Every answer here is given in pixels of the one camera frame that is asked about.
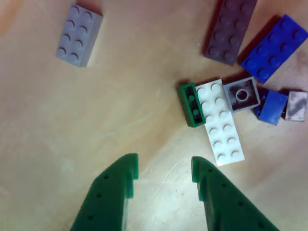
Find white 2x6 lego brick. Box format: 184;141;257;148
194;77;246;167

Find blue 2x4 lego brick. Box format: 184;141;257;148
240;13;308;85

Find green 1x3 lego brick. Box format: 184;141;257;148
175;81;207;128

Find small black lego brick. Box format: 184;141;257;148
281;89;308;123

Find dark grey 2x4 lego brick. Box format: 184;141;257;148
204;0;258;67

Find light grey 2x4 lego brick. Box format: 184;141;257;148
55;2;104;68

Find blue 2x2 lego brick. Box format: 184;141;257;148
251;88;289;127

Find grey 2x2 lego brick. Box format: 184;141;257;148
222;76;262;113

